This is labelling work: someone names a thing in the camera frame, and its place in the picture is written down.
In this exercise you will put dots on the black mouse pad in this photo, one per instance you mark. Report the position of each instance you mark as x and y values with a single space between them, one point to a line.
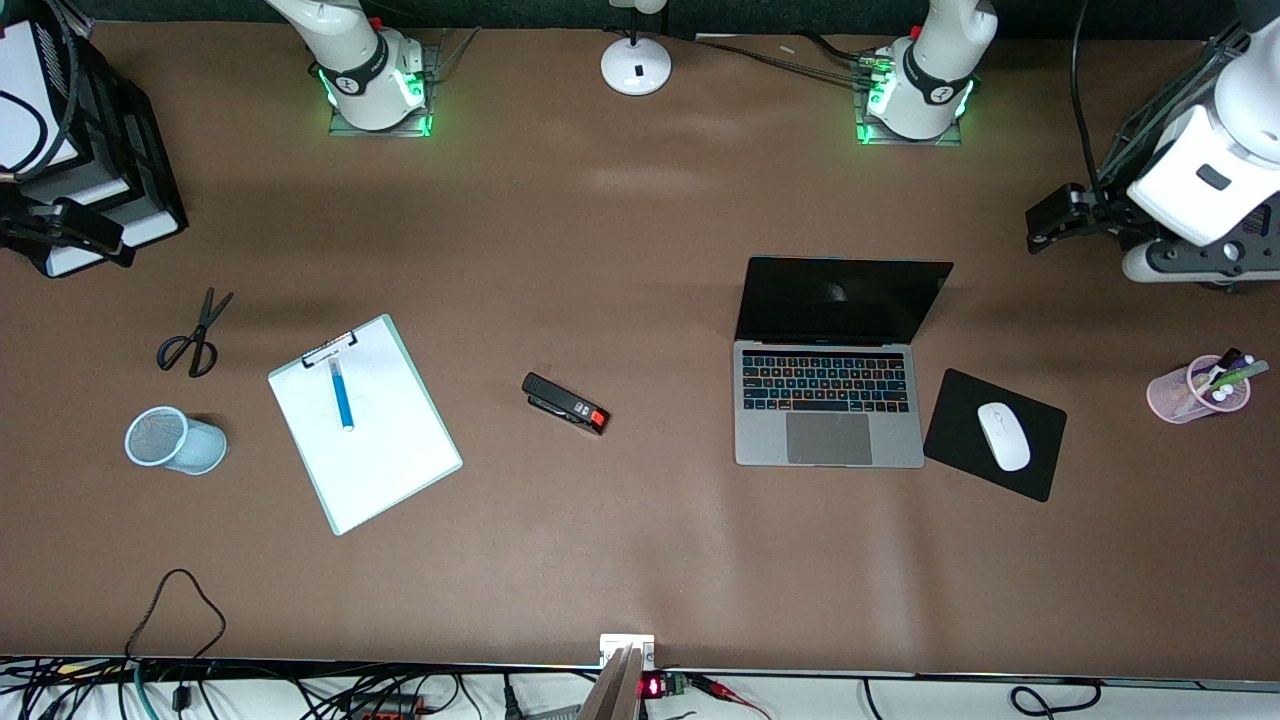
960 430

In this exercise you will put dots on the blue marker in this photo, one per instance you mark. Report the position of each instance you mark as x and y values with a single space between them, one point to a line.
342 395

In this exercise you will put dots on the wooden post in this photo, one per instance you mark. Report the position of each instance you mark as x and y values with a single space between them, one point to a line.
610 695

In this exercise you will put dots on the circuit board with red display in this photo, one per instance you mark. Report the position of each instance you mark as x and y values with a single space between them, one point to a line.
655 686

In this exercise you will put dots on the green marker in pink cup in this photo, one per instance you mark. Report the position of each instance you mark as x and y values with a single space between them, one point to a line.
1240 377

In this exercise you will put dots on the white computer mouse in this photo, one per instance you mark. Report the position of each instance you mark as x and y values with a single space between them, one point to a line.
1003 437

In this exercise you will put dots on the pink translucent pen cup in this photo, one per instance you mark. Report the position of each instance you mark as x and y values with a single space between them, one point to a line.
1168 395

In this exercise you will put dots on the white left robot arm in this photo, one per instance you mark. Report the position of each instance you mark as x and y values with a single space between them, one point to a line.
925 80

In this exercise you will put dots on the black stapler with red tip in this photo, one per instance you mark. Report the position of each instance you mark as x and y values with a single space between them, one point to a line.
560 403

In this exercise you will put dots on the white lamp base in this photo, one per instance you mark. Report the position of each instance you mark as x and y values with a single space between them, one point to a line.
636 65

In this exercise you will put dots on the black purple marker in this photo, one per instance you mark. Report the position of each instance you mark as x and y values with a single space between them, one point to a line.
1230 360

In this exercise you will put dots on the silver laptop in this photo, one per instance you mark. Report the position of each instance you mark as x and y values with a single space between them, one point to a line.
825 440

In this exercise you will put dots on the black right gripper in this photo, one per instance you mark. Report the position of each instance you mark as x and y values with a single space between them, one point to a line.
40 226

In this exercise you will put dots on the white pen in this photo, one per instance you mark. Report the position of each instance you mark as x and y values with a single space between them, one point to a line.
1222 395

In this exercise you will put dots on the black stacked paper tray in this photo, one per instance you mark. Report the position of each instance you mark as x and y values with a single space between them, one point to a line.
150 170

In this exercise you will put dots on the black scissors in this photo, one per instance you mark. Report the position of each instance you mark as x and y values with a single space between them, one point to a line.
204 325

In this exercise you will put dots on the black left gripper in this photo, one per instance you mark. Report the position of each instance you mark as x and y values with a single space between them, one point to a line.
1103 212

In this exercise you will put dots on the clipboard with white paper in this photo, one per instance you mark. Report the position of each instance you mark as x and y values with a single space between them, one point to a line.
380 450

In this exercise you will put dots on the white mounting bracket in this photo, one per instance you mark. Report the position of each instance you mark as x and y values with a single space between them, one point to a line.
627 642

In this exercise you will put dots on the light blue mesh cup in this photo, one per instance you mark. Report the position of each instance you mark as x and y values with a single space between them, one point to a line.
190 445

